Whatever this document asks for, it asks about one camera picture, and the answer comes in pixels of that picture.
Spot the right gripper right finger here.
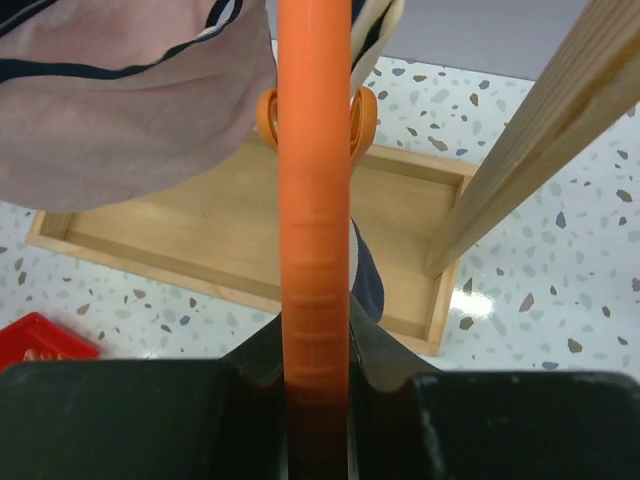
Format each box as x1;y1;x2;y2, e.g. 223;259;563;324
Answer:
349;303;639;479

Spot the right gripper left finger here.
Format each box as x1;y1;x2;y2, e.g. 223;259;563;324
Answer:
1;320;284;479

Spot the orange clip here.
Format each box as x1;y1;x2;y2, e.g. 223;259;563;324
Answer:
256;86;378;167

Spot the orange hanger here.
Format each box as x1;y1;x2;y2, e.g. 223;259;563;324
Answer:
277;0;351;479

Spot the pink underwear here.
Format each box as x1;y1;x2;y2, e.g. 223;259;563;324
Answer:
0;0;279;215

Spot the wooden clothes rack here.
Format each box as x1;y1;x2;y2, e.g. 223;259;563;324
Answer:
26;1;639;361

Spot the red bin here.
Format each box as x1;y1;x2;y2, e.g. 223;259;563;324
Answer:
1;312;101;370

